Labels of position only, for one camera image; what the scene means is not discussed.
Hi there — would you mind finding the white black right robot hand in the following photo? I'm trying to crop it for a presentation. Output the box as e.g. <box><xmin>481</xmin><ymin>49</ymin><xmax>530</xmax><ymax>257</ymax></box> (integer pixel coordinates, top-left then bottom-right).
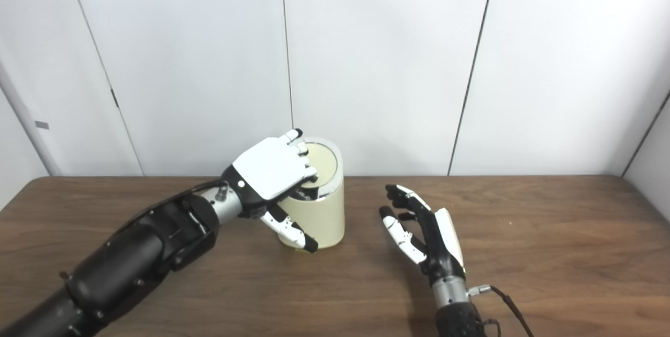
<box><xmin>379</xmin><ymin>184</ymin><xmax>466</xmax><ymax>283</ymax></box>

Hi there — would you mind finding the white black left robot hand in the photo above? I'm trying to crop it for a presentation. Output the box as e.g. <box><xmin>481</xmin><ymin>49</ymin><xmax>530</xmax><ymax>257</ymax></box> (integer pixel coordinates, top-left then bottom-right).
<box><xmin>221</xmin><ymin>129</ymin><xmax>319</xmax><ymax>253</ymax></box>

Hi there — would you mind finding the round cream bin lid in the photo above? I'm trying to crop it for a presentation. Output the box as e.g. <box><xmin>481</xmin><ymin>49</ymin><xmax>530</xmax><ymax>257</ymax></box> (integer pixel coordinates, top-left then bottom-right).
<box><xmin>304</xmin><ymin>142</ymin><xmax>338</xmax><ymax>187</ymax></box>

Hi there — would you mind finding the cream-colored bin body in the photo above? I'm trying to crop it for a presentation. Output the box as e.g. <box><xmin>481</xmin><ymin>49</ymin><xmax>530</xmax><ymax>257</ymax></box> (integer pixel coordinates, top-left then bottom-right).
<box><xmin>276</xmin><ymin>137</ymin><xmax>345</xmax><ymax>250</ymax></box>

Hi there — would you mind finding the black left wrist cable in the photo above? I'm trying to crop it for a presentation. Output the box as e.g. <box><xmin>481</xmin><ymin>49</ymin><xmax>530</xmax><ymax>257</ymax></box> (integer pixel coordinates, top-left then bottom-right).
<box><xmin>178</xmin><ymin>181</ymin><xmax>231</xmax><ymax>203</ymax></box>

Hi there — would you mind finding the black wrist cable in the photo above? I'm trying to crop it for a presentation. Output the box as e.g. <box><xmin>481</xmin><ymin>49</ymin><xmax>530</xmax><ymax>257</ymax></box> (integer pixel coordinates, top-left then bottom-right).
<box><xmin>178</xmin><ymin>181</ymin><xmax>231</xmax><ymax>203</ymax></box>
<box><xmin>467</xmin><ymin>285</ymin><xmax>534</xmax><ymax>337</ymax></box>

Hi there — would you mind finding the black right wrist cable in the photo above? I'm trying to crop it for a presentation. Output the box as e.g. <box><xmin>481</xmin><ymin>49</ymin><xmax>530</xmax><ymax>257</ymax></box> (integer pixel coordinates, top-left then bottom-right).
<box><xmin>467</xmin><ymin>285</ymin><xmax>534</xmax><ymax>337</ymax></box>

